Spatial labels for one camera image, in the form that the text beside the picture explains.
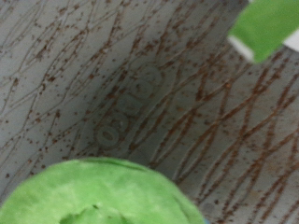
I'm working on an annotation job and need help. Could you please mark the white two-tier turntable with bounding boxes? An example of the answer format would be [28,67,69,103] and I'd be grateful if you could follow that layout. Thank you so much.
[0,0,299,224]

